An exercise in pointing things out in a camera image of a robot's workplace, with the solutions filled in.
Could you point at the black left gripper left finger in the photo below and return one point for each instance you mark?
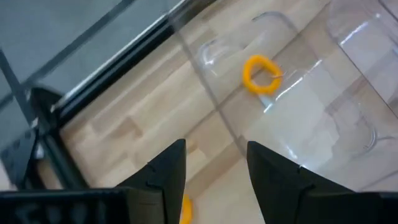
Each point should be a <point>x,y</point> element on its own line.
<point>169,174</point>

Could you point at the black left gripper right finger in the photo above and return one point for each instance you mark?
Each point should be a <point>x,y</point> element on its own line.
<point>280,193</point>

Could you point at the small clear plastic bin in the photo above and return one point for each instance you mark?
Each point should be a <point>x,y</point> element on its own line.
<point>311,124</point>

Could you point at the large clear plastic bin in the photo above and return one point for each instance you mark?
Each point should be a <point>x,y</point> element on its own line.
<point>373,46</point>

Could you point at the black metal table frame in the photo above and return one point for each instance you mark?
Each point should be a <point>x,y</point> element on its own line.
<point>124,65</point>

